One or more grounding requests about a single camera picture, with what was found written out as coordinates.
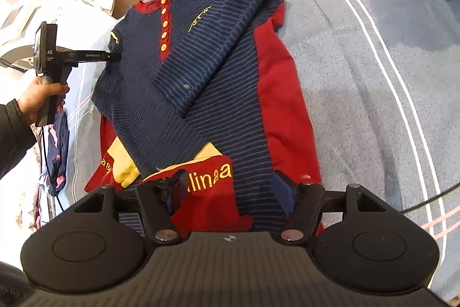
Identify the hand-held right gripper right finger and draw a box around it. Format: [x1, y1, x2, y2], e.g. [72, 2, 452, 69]
[271, 172, 392, 243]

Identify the small navy pink-striped garment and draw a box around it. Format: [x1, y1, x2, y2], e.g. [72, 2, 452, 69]
[36, 111, 70, 225]

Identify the blue plaid bed sheet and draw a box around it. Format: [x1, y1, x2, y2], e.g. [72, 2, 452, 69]
[34, 0, 460, 293]

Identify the navy striped red child's garment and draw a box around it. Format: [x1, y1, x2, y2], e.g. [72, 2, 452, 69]
[84, 0, 324, 250]

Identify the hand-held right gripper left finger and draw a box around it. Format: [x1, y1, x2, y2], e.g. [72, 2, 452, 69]
[74, 171, 188, 245]

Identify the person's dark jacket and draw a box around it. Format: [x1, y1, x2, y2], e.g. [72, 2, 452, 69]
[0, 258, 37, 307]

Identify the person's left hand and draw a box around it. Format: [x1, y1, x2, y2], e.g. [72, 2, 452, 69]
[18, 77, 70, 127]

